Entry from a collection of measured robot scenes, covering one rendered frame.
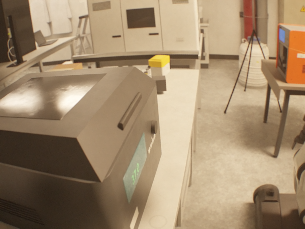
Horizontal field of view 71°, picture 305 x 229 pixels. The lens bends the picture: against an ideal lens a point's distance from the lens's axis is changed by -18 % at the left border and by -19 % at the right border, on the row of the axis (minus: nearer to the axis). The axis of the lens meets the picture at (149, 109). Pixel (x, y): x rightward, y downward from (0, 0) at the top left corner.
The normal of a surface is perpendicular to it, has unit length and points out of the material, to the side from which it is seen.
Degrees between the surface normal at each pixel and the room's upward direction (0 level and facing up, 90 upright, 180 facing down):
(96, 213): 90
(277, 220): 0
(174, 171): 0
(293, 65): 90
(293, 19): 90
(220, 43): 90
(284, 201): 0
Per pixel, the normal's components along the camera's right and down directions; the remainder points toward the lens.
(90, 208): -0.22, 0.46
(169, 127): -0.09, -0.89
